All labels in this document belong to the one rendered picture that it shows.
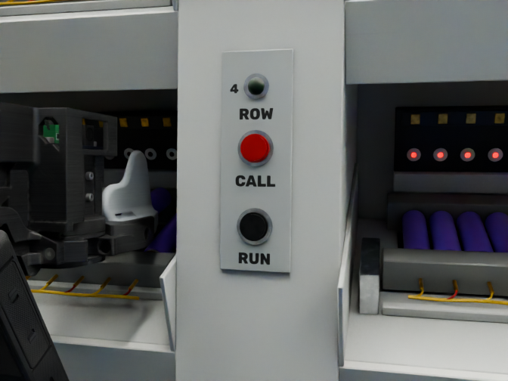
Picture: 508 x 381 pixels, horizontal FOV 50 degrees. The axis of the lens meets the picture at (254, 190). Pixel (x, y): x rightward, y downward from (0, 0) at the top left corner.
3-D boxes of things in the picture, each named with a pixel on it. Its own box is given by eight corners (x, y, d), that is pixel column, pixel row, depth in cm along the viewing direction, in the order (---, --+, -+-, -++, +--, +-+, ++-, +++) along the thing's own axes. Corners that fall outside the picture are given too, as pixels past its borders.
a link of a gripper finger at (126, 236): (173, 216, 36) (96, 230, 28) (173, 240, 36) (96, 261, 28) (111, 214, 37) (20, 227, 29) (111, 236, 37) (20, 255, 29)
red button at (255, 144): (267, 162, 30) (268, 133, 29) (240, 162, 30) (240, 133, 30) (271, 163, 31) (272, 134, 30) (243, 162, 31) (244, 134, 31)
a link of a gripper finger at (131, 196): (185, 152, 41) (119, 147, 32) (185, 230, 41) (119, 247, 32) (148, 152, 42) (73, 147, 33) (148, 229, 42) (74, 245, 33)
